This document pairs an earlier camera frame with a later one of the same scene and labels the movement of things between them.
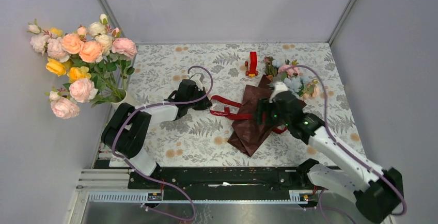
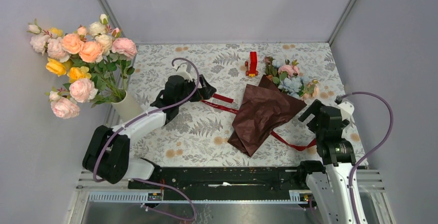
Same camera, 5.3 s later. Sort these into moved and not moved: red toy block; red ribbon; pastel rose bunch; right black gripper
Moved: red ribbon; right black gripper
Not moved: pastel rose bunch; red toy block
